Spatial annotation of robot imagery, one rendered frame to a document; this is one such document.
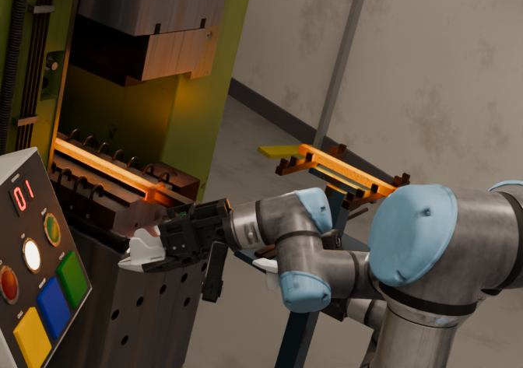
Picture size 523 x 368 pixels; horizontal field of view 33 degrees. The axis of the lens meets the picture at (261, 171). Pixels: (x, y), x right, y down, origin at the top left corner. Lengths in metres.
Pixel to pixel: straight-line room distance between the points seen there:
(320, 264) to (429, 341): 0.36
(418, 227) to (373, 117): 4.25
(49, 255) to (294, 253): 0.41
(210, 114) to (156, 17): 0.65
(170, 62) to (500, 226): 0.98
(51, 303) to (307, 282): 0.41
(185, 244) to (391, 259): 0.52
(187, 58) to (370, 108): 3.42
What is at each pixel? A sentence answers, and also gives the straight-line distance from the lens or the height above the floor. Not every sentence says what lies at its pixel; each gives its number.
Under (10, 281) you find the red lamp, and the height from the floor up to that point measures 1.09.
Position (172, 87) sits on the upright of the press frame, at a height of 1.16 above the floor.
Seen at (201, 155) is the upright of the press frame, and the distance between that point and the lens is 2.39.
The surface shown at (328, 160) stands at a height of 1.01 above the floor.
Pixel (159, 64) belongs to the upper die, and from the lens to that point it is 1.81.
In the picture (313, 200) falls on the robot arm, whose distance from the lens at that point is 1.40.
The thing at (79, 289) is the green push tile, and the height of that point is 0.99.
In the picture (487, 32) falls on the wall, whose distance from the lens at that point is 4.72.
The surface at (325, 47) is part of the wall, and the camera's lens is 5.53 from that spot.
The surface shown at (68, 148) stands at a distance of 2.09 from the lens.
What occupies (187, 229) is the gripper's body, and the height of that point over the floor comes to 1.17.
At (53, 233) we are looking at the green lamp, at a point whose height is 1.09.
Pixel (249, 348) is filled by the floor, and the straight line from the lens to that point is 3.38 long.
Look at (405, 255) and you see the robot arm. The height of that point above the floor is 1.39.
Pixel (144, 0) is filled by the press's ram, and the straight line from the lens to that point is 1.70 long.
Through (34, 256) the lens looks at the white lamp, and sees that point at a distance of 1.45.
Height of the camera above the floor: 1.79
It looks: 21 degrees down
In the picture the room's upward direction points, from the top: 14 degrees clockwise
